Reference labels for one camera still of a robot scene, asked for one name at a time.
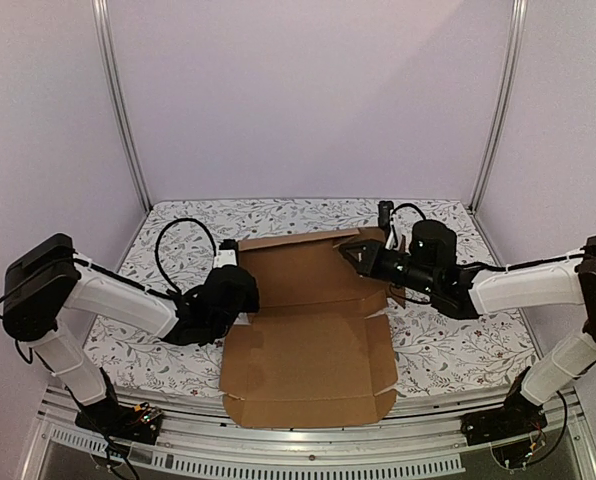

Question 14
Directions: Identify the brown cardboard box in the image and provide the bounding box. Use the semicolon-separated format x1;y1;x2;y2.
219;227;398;428

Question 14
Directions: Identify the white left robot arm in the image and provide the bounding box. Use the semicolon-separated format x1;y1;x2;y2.
0;233;260;434

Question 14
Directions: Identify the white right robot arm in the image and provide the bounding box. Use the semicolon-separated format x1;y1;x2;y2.
338;220;596;436

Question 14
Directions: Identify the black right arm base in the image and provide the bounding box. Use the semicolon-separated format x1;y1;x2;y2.
460;368;547;470

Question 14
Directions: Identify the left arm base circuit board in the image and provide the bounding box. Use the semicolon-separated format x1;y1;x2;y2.
131;402;163;425

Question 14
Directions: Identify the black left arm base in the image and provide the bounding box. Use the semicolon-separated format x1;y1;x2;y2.
75;369;163;445

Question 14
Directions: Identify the floral patterned table mat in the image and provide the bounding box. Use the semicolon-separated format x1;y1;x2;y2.
85;199;538;398

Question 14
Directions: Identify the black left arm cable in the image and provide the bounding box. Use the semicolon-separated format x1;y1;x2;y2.
155;217;219;296

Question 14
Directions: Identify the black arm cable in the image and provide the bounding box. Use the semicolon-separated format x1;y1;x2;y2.
390;202;594;274
155;217;219;296

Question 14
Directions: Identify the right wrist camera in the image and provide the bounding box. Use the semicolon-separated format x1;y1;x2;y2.
378;200;403;251

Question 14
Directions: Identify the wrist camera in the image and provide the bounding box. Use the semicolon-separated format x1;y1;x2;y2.
378;200;403;251
213;239;239;268

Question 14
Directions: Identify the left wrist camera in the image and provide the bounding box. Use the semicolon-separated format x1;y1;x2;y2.
213;239;239;268

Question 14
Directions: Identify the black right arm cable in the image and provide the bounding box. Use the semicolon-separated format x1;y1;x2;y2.
390;202;594;274

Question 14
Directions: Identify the aluminium front table rail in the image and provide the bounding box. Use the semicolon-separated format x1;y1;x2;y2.
18;384;596;479

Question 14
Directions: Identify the right aluminium corner post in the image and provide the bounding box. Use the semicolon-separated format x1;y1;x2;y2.
468;0;529;216

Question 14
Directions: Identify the aluminium corner post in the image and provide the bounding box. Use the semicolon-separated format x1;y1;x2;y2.
468;0;529;216
91;0;153;214

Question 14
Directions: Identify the left aluminium corner post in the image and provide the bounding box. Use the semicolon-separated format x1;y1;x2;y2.
91;0;153;214

